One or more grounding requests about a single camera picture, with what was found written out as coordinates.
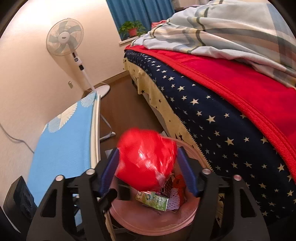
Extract pink plastic trash basin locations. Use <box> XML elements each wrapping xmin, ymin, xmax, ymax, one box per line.
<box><xmin>108</xmin><ymin>136</ymin><xmax>209</xmax><ymax>237</ymax></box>

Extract dark pink-lettered wrapper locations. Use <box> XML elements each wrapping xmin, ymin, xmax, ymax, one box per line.
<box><xmin>161</xmin><ymin>176</ymin><xmax>173</xmax><ymax>198</ymax></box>

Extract green snack wrapper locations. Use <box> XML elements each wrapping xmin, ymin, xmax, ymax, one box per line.
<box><xmin>135</xmin><ymin>191</ymin><xmax>169</xmax><ymax>211</ymax></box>

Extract small red plastic bag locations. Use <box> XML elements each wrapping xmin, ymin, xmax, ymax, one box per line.
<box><xmin>115</xmin><ymin>128</ymin><xmax>177</xmax><ymax>192</ymax></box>

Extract purple foam fruit net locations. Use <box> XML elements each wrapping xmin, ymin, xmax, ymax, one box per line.
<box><xmin>166</xmin><ymin>188</ymin><xmax>181</xmax><ymax>211</ymax></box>

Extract large orange-red plastic bag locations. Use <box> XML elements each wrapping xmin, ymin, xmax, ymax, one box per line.
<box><xmin>173</xmin><ymin>174</ymin><xmax>186</xmax><ymax>206</ymax></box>

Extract navy star bed sheet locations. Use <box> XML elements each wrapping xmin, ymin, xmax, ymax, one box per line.
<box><xmin>123</xmin><ymin>50</ymin><xmax>295</xmax><ymax>228</ymax></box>

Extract blue patterned table cloth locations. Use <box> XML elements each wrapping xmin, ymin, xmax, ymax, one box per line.
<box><xmin>27</xmin><ymin>92</ymin><xmax>101</xmax><ymax>205</ymax></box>

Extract white standing fan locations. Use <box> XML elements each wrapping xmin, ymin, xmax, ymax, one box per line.
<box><xmin>46</xmin><ymin>18</ymin><xmax>110</xmax><ymax>97</ymax></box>

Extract plaid light blue quilt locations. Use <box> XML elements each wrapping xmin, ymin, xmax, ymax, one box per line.
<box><xmin>133</xmin><ymin>1</ymin><xmax>295</xmax><ymax>88</ymax></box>

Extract potted green plant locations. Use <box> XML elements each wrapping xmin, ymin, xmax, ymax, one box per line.
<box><xmin>119</xmin><ymin>20</ymin><xmax>147</xmax><ymax>38</ymax></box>

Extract pink folded clothes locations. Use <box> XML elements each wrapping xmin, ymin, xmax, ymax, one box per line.
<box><xmin>151</xmin><ymin>20</ymin><xmax>166</xmax><ymax>29</ymax></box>

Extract blue curtain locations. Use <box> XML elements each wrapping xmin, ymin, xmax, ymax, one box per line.
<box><xmin>107</xmin><ymin>0</ymin><xmax>175</xmax><ymax>31</ymax></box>

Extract grey wall cable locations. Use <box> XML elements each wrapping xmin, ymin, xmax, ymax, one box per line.
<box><xmin>0</xmin><ymin>122</ymin><xmax>35</xmax><ymax>154</ymax></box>

